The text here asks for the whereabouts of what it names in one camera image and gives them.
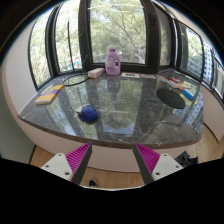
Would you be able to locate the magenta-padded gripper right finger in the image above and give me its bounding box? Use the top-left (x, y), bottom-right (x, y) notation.
top-left (133, 142), bottom-right (185, 185)

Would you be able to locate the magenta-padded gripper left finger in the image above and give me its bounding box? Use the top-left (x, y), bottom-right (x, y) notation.
top-left (40, 142), bottom-right (93, 185)

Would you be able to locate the blue and white computer mouse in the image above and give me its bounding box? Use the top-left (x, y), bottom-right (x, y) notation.
top-left (75, 104), bottom-right (100, 123)

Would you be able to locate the round black mouse pad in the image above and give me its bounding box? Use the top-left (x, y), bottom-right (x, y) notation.
top-left (156, 87), bottom-right (187, 110)

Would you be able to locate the blue and white box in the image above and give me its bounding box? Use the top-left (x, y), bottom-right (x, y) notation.
top-left (182, 89), bottom-right (195, 101)

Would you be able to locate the cream paperback book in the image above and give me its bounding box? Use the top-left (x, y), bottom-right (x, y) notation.
top-left (178, 82), bottom-right (193, 91)

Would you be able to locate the pale printed magazine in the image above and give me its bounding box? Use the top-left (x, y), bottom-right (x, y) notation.
top-left (139, 73), bottom-right (157, 80)

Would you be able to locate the orange and white cardboard box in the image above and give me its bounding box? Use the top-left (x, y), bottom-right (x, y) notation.
top-left (87, 67), bottom-right (106, 80)

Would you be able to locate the purple detergent bottle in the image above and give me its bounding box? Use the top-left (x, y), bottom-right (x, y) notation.
top-left (104, 45), bottom-right (122, 76)

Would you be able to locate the black wire stand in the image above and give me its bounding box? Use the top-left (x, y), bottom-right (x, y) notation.
top-left (61, 19), bottom-right (91, 88)

